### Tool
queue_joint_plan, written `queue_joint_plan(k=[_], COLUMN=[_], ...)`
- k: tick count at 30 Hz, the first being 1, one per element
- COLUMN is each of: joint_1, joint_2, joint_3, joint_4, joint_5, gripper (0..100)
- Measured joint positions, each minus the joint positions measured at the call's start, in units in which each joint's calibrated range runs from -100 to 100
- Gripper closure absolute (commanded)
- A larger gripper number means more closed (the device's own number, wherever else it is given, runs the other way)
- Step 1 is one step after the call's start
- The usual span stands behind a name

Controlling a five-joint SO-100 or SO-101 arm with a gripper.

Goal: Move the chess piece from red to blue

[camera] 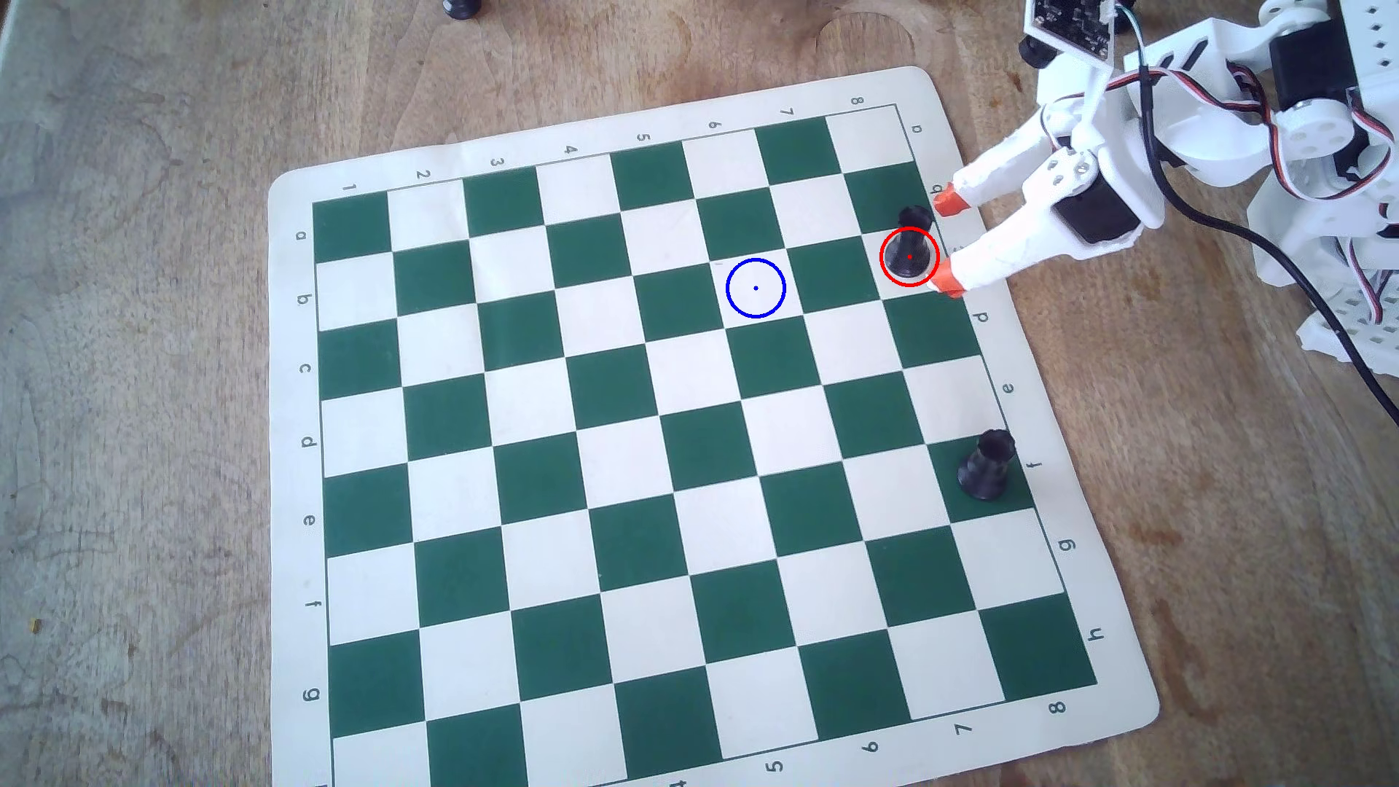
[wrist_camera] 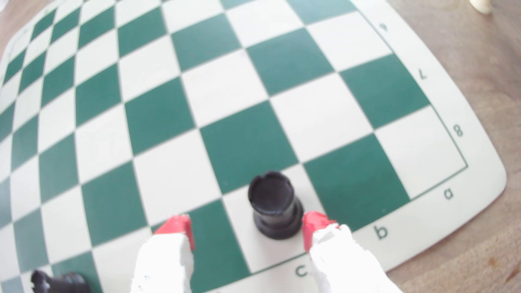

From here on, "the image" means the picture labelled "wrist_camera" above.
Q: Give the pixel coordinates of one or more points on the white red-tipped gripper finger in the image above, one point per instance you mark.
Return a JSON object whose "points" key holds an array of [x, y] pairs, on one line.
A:
{"points": [[346, 260], [165, 260]]}

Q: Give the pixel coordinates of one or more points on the black rook chess piece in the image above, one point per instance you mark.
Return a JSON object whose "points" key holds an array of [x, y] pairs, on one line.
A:
{"points": [[61, 283], [273, 203]]}

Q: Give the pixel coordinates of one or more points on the green and white chess mat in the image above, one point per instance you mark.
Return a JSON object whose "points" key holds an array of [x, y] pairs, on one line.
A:
{"points": [[224, 85]]}

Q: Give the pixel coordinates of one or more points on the white chess piece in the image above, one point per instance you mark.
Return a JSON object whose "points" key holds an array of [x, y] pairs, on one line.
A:
{"points": [[481, 5]]}

